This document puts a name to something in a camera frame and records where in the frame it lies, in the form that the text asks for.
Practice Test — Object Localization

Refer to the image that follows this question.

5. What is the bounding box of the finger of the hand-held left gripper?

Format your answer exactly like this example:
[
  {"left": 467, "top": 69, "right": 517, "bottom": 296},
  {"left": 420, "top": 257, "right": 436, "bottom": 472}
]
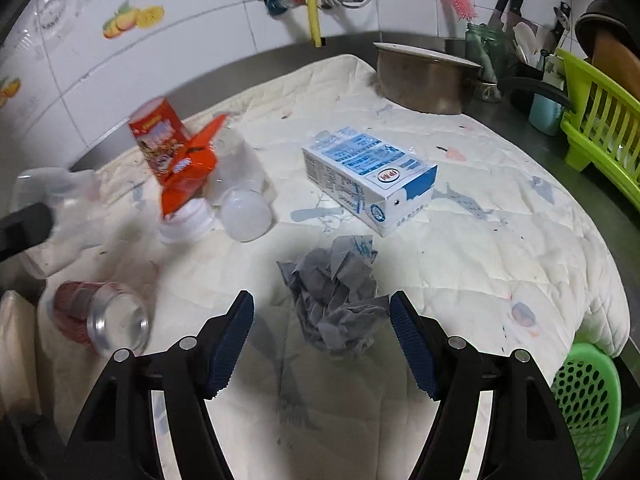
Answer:
[{"left": 0, "top": 202, "right": 55, "bottom": 263}]

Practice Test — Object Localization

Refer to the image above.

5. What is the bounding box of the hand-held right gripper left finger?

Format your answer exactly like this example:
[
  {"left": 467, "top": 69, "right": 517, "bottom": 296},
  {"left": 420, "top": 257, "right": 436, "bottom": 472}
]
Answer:
[{"left": 65, "top": 290, "right": 256, "bottom": 480}]

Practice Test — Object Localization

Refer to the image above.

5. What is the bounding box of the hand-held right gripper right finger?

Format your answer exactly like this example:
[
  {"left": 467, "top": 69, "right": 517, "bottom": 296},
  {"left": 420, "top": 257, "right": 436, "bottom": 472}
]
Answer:
[{"left": 389, "top": 290, "right": 583, "bottom": 480}]

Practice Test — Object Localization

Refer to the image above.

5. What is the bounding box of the grey paper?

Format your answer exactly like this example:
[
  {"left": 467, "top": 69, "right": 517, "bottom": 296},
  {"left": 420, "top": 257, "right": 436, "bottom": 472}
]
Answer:
[{"left": 276, "top": 234, "right": 392, "bottom": 359}]

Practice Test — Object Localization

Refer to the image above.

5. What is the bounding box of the red aluminium can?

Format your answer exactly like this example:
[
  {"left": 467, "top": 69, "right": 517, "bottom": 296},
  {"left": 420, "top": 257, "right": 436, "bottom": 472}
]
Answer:
[{"left": 54, "top": 280, "right": 152, "bottom": 357}]

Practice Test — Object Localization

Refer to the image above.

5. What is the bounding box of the white ribbed plastic cup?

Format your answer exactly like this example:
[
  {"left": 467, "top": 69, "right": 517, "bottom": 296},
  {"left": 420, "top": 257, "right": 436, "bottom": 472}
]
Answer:
[{"left": 159, "top": 199, "right": 217, "bottom": 246}]

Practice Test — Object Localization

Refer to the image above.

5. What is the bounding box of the frosted plastic cup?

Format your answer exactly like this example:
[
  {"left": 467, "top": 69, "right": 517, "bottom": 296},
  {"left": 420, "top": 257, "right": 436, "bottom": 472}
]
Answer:
[{"left": 221, "top": 187, "right": 274, "bottom": 244}]

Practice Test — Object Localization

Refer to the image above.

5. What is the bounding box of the red snack canister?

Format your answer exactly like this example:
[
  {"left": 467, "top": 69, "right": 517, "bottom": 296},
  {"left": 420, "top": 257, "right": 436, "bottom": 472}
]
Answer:
[{"left": 127, "top": 96, "right": 190, "bottom": 186}]

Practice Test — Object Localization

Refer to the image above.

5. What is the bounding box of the orange snack packet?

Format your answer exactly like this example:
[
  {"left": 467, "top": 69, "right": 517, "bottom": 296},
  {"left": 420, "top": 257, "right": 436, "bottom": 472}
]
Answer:
[{"left": 160, "top": 112, "right": 231, "bottom": 222}]

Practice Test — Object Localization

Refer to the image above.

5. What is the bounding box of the green plastic basket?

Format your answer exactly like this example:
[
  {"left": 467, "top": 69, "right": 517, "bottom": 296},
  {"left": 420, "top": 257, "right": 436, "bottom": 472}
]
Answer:
[{"left": 550, "top": 342, "right": 622, "bottom": 467}]

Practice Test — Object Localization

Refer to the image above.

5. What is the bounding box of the blue white milk carton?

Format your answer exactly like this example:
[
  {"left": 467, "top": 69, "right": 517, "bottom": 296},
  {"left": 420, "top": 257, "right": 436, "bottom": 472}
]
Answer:
[{"left": 301, "top": 127, "right": 439, "bottom": 238}]

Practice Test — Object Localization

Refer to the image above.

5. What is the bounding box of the printed quilted blanket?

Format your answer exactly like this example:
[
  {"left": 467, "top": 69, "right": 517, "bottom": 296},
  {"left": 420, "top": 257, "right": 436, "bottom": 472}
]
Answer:
[{"left": 37, "top": 54, "right": 631, "bottom": 480}]

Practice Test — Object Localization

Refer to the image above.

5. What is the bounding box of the steel pot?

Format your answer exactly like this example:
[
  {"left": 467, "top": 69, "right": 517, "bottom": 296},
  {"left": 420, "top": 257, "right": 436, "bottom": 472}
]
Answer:
[{"left": 372, "top": 41, "right": 573, "bottom": 116}]

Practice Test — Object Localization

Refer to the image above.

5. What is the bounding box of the teal plastic container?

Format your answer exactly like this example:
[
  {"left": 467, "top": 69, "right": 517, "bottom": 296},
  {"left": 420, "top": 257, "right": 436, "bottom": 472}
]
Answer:
[{"left": 528, "top": 91, "right": 567, "bottom": 136}]

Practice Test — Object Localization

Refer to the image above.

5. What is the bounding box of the white printed plate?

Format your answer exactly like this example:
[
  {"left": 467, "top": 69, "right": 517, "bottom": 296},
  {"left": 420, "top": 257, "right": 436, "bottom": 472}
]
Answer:
[{"left": 374, "top": 41, "right": 482, "bottom": 68}]

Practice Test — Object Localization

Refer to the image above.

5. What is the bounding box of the black knife holder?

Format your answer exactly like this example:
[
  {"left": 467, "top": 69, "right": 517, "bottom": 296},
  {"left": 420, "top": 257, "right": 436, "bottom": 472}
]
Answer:
[{"left": 516, "top": 59, "right": 547, "bottom": 82}]

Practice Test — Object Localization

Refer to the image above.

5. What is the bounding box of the green dish rack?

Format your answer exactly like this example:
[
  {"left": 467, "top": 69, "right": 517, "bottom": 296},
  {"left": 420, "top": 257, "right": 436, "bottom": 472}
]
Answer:
[{"left": 555, "top": 47, "right": 640, "bottom": 187}]

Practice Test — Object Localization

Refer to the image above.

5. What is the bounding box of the green glass jar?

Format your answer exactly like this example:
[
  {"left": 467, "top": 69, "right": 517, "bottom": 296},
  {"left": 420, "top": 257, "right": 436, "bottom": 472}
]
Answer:
[{"left": 465, "top": 22, "right": 507, "bottom": 102}]

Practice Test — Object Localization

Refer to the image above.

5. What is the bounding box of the white spatula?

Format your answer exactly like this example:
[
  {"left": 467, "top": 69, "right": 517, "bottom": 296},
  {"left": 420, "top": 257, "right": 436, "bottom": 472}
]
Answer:
[{"left": 514, "top": 22, "right": 539, "bottom": 67}]

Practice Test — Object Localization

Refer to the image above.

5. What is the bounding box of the blue red water valve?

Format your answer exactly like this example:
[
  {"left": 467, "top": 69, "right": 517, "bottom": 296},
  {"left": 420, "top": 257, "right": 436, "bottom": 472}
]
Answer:
[{"left": 256, "top": 0, "right": 307, "bottom": 17}]

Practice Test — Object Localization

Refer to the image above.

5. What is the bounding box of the yellow gas pipe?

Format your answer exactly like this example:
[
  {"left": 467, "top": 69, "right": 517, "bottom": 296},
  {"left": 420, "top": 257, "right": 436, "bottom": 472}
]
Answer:
[{"left": 306, "top": 0, "right": 326, "bottom": 49}]

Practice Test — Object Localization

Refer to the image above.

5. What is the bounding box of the brown pot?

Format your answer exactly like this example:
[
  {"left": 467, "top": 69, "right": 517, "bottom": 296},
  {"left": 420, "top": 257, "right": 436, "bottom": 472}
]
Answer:
[{"left": 592, "top": 27, "right": 640, "bottom": 63}]

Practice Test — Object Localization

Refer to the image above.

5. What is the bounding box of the black-handled cleaver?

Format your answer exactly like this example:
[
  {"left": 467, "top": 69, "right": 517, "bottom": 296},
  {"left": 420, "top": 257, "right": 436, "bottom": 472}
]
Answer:
[{"left": 487, "top": 0, "right": 515, "bottom": 32}]

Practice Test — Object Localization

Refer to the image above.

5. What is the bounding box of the small black-handled knife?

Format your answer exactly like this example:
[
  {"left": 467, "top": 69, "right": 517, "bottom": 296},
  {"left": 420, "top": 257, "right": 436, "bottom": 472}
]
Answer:
[{"left": 542, "top": 2, "right": 572, "bottom": 55}]

